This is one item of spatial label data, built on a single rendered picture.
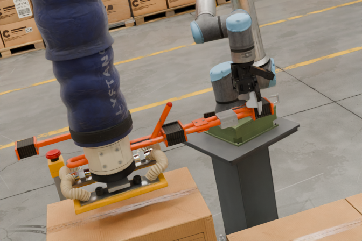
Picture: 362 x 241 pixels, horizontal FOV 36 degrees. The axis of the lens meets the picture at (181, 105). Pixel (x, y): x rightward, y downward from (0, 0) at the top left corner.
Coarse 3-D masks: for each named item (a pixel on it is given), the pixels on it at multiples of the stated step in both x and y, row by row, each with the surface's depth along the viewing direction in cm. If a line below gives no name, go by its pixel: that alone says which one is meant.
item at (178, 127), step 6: (162, 126) 210; (168, 126) 210; (174, 126) 209; (180, 126) 208; (162, 132) 204; (168, 132) 205; (174, 132) 202; (180, 132) 203; (168, 138) 203; (174, 138) 204; (180, 138) 204; (186, 138) 205; (168, 144) 203; (174, 144) 204
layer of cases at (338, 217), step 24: (288, 216) 257; (312, 216) 253; (336, 216) 250; (360, 216) 247; (240, 240) 247; (264, 240) 243; (288, 240) 240; (312, 240) 237; (336, 240) 234; (360, 240) 232
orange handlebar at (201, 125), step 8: (240, 112) 213; (248, 112) 210; (192, 120) 211; (200, 120) 210; (208, 120) 211; (216, 120) 208; (192, 128) 206; (200, 128) 207; (208, 128) 208; (64, 136) 223; (160, 136) 208; (40, 144) 222; (48, 144) 223; (136, 144) 203; (144, 144) 203; (152, 144) 204; (72, 160) 202; (80, 160) 199
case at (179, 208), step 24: (168, 192) 217; (192, 192) 214; (48, 216) 217; (72, 216) 214; (96, 216) 211; (120, 216) 208; (144, 216) 205; (168, 216) 202; (192, 216) 199; (48, 240) 202; (72, 240) 199; (96, 240) 196; (120, 240) 193; (144, 240) 195; (168, 240) 197; (192, 240) 200; (216, 240) 202
